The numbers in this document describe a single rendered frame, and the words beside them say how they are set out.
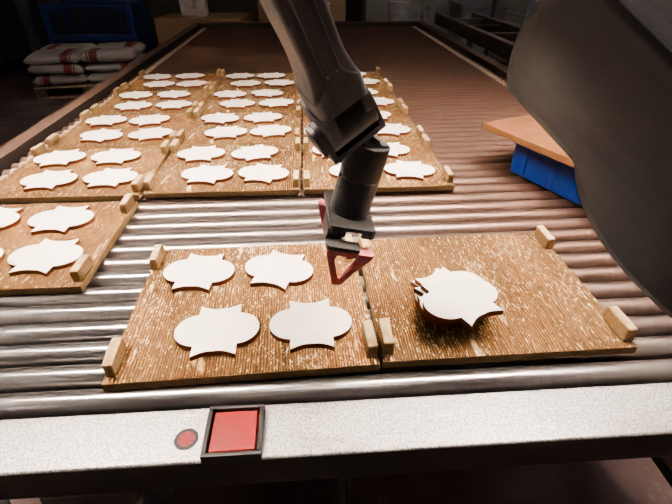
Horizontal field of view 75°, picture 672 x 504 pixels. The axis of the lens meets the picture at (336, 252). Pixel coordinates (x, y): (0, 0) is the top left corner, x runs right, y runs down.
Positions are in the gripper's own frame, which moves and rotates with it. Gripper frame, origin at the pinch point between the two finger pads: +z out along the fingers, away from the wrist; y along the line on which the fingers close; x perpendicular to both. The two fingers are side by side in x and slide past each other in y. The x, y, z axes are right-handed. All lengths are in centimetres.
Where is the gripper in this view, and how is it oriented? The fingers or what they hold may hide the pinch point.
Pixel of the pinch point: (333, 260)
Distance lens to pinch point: 68.1
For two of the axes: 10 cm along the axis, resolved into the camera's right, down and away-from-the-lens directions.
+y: -1.1, -5.8, 8.1
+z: -2.4, 8.0, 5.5
